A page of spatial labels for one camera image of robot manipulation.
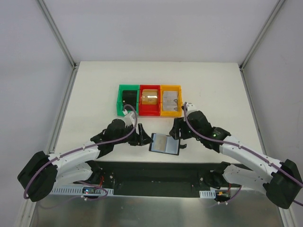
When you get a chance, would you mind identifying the black card holder wallet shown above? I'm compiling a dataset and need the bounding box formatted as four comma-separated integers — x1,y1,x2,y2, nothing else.
149,133,187,156

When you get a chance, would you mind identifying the gold VIP card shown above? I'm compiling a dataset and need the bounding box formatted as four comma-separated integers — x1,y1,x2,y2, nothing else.
153,134,167,152

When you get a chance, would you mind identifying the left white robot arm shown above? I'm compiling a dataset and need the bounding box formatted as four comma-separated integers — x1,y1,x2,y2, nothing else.
17,119,153,202

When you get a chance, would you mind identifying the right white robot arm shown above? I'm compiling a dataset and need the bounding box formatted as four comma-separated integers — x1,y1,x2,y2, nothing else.
169,110,303,209

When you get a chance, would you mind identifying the silver VIP cards stack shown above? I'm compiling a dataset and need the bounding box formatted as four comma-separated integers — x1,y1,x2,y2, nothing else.
162,91,178,112

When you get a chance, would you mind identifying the gold cards stack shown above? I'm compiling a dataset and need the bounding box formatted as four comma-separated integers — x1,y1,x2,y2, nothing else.
141,89,158,105

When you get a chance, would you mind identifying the yellow plastic bin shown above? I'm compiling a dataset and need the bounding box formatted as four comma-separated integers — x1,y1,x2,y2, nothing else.
160,85,183,118

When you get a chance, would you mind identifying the green plastic bin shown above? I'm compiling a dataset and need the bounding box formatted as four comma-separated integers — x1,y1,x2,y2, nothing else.
116,84,140,116

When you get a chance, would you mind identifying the red plastic bin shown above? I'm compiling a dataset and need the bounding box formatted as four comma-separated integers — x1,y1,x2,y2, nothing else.
139,85,160,116

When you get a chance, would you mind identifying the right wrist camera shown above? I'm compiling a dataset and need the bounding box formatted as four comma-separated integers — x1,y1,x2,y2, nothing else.
183,102,198,115

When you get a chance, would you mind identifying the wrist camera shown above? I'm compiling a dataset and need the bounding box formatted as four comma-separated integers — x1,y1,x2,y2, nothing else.
183,102,198,115
123,110,136,127

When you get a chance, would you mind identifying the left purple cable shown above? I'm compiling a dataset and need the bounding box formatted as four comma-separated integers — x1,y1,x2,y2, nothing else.
25,104,138,201

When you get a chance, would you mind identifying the purple cable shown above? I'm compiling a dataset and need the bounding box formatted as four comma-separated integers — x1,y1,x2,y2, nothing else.
183,101,303,205
25,104,138,201

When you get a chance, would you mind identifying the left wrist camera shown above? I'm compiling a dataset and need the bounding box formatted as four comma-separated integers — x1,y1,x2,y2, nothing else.
123,110,136,127

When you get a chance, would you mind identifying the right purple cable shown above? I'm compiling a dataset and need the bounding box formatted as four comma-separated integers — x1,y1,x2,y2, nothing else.
183,101,303,205

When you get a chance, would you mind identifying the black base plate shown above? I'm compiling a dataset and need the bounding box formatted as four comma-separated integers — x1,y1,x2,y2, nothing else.
85,161,229,198

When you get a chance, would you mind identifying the right white cable duct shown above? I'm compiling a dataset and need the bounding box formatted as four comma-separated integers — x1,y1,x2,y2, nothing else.
199,190,216,199

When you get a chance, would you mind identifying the white cable duct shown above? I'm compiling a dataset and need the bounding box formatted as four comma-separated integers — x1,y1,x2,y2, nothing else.
199,190,216,199
50,186,114,197

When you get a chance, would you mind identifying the left white cable duct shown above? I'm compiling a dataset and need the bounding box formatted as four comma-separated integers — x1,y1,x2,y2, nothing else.
50,186,114,197

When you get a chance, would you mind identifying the left aluminium frame post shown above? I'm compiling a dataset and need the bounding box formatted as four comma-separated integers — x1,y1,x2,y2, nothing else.
35,0,80,69

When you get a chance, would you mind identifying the aluminium frame post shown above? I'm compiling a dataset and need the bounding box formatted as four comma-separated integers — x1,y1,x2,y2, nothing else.
35,0,80,69
239,0,287,71

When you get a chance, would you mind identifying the right aluminium frame post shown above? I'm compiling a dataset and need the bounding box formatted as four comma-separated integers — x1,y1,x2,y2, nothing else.
239,0,287,71

